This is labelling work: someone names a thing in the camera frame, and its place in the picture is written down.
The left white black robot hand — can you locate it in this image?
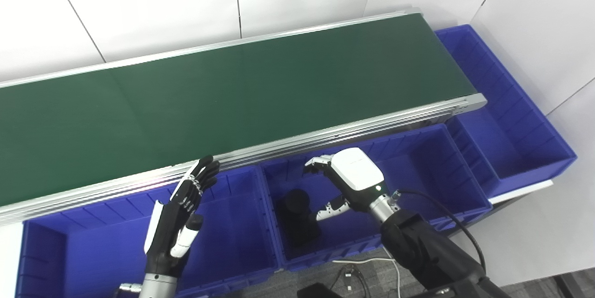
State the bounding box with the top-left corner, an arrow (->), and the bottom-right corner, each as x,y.
143,155 -> 221,278

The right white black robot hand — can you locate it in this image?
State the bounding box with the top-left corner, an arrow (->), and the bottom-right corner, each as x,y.
304,147 -> 390,222

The black cylinder block part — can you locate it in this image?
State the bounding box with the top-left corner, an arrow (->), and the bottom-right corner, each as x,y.
274,189 -> 323,250

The blue plastic bin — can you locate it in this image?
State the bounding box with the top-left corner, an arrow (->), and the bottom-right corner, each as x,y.
14,166 -> 285,298
435,24 -> 578,199
258,124 -> 493,273

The green conveyor belt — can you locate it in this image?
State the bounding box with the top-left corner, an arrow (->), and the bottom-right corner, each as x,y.
0,7 -> 488,227

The white board under bin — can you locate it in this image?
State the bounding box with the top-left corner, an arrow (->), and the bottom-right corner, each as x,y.
488,179 -> 554,205

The black box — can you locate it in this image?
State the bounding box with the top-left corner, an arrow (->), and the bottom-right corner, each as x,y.
297,283 -> 345,298

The white floor cable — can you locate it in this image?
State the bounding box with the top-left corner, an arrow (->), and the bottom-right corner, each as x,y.
332,247 -> 403,298

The black floor cable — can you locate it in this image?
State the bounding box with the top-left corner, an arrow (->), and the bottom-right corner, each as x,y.
329,265 -> 373,298

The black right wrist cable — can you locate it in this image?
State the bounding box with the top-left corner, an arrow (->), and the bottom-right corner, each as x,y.
393,189 -> 488,276

